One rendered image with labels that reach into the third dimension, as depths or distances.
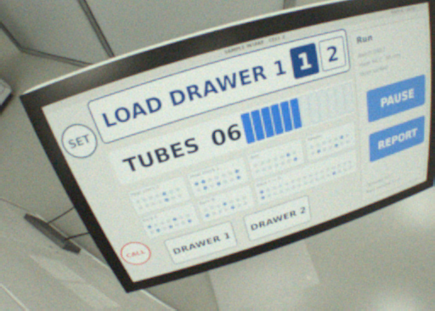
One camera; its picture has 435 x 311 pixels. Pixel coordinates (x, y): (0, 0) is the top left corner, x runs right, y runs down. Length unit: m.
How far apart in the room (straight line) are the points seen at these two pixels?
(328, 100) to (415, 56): 0.14
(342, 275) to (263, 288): 0.37
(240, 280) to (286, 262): 0.22
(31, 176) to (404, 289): 2.05
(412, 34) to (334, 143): 0.17
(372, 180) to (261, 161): 0.18
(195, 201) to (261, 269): 1.03
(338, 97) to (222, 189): 0.18
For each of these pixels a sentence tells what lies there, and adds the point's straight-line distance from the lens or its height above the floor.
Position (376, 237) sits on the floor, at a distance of 1.56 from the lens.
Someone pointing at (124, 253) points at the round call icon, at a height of 1.02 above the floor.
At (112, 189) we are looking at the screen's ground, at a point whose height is 1.09.
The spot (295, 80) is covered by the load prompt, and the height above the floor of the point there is 1.14.
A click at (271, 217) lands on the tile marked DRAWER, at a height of 1.01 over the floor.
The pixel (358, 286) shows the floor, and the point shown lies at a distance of 1.50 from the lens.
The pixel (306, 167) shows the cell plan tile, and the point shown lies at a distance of 0.40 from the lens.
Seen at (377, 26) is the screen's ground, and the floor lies 1.17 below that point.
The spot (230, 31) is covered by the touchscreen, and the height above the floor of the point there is 1.19.
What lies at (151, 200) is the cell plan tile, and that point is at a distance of 0.37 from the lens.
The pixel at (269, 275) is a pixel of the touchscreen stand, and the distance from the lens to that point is 1.38.
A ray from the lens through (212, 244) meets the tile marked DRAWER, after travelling 0.42.
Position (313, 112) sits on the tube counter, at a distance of 0.37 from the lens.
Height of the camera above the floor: 1.41
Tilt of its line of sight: 64 degrees down
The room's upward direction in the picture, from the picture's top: 12 degrees counter-clockwise
